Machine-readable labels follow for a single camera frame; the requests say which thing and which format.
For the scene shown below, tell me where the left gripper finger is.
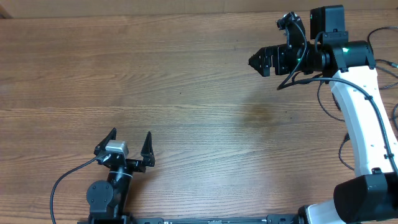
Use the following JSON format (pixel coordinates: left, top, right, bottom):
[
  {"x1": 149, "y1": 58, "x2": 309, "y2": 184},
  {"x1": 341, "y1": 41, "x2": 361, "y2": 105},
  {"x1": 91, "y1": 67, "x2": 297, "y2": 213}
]
[
  {"x1": 94, "y1": 128, "x2": 117, "y2": 156},
  {"x1": 141, "y1": 131, "x2": 155, "y2": 167}
]

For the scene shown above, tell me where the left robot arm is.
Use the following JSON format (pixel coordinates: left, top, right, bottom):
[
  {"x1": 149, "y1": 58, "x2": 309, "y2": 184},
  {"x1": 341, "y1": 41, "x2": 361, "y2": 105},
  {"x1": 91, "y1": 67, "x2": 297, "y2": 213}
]
[{"x1": 86, "y1": 128, "x2": 155, "y2": 223}]

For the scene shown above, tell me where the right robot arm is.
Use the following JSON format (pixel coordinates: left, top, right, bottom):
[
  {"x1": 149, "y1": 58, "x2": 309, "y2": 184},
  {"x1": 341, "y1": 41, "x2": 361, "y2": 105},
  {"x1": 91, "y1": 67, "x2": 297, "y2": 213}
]
[{"x1": 248, "y1": 5, "x2": 397, "y2": 223}]

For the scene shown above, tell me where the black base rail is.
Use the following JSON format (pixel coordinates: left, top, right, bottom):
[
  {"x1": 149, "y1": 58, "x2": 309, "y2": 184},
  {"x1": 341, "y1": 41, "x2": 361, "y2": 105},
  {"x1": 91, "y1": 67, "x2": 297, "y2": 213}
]
[{"x1": 77, "y1": 213, "x2": 305, "y2": 224}]

